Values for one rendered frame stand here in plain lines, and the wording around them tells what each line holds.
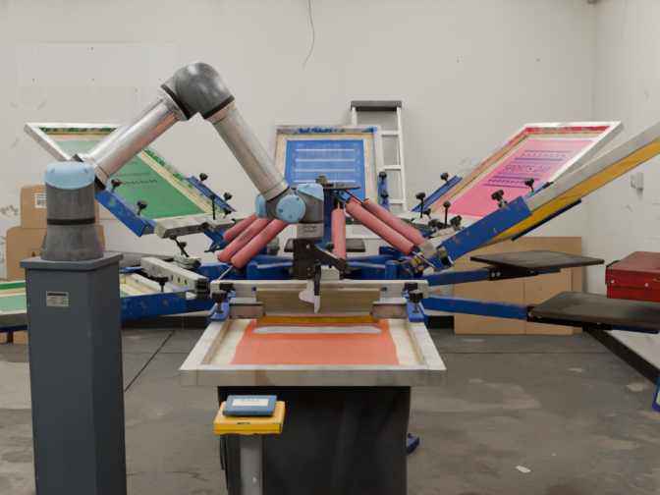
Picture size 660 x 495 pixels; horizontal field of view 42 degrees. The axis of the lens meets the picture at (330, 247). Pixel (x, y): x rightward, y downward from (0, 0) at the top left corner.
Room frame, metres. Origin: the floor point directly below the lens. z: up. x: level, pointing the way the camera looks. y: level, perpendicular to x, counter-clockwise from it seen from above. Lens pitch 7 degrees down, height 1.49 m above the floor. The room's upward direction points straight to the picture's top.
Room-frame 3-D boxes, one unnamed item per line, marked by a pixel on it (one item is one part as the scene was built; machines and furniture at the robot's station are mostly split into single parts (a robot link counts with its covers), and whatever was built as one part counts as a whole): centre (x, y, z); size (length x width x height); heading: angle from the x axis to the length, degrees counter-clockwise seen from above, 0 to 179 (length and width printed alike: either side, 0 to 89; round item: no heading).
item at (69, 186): (2.10, 0.64, 1.37); 0.13 x 0.12 x 0.14; 17
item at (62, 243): (2.09, 0.64, 1.25); 0.15 x 0.15 x 0.10
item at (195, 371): (2.20, 0.04, 0.97); 0.79 x 0.58 x 0.04; 0
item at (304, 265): (2.42, 0.06, 1.15); 0.09 x 0.08 x 0.12; 90
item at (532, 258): (3.59, -0.55, 0.91); 1.34 x 0.40 x 0.08; 120
